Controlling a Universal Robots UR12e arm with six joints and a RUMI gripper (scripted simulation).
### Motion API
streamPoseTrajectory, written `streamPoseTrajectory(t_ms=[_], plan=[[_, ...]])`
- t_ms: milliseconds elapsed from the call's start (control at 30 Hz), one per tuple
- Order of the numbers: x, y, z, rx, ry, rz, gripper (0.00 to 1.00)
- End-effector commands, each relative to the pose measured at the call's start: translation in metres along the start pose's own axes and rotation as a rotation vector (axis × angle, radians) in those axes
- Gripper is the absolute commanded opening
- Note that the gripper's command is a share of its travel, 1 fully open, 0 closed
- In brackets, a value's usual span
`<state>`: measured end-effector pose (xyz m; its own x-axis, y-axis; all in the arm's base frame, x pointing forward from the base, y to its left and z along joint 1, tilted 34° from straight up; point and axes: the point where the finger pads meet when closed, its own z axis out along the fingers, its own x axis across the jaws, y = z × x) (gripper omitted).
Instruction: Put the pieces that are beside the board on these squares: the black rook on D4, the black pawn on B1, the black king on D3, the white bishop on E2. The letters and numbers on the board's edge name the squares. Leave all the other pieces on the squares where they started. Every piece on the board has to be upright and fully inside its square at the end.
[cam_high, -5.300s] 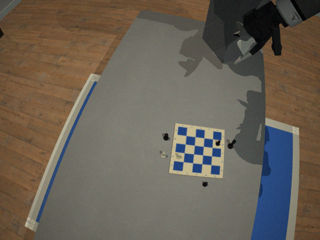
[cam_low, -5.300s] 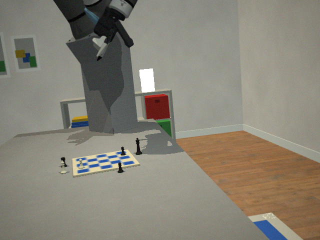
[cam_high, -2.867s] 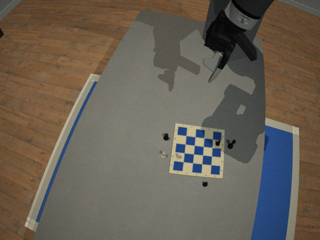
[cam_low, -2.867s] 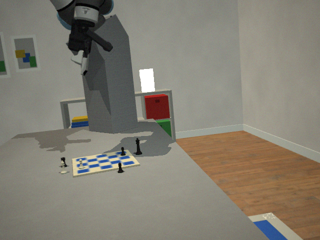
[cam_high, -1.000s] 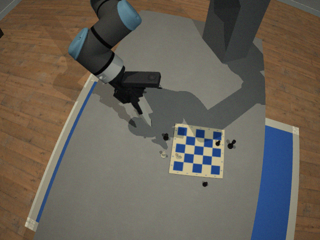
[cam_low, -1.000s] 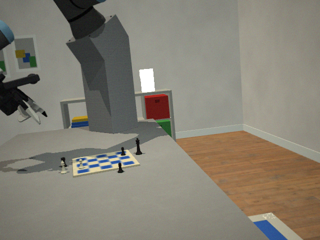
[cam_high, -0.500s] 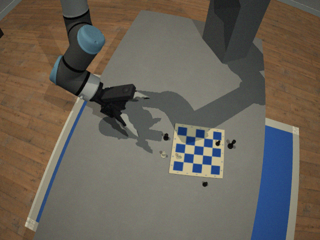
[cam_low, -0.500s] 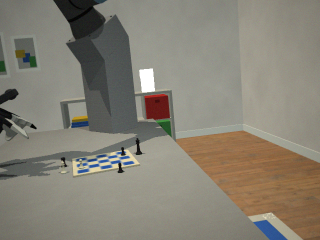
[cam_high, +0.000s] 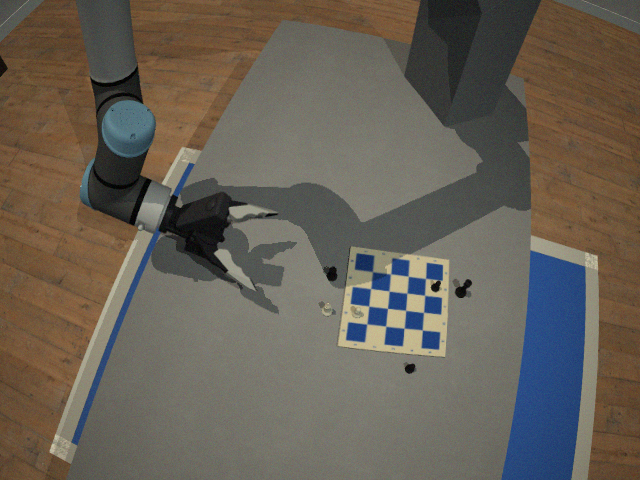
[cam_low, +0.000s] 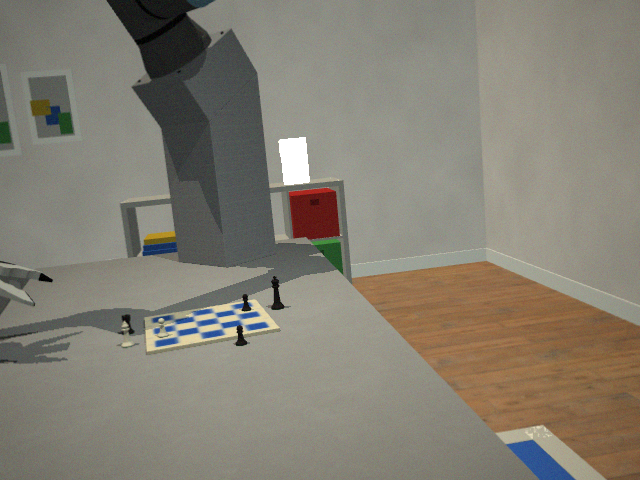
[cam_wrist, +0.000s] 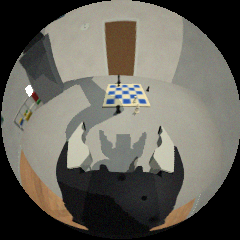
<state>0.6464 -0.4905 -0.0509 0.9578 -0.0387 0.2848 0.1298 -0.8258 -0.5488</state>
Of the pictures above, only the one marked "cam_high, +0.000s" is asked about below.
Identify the white bishop chess piece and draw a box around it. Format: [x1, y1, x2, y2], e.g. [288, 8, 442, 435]
[322, 302, 333, 316]

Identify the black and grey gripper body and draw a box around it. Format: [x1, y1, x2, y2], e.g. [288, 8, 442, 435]
[158, 195, 230, 258]

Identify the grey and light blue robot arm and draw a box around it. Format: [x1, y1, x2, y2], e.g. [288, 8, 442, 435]
[75, 0, 231, 234]

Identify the blue and cream chessboard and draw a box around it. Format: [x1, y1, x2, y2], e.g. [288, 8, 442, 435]
[338, 246, 449, 358]

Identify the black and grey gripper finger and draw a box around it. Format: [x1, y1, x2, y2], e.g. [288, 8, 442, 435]
[227, 200, 278, 223]
[198, 240, 257, 292]

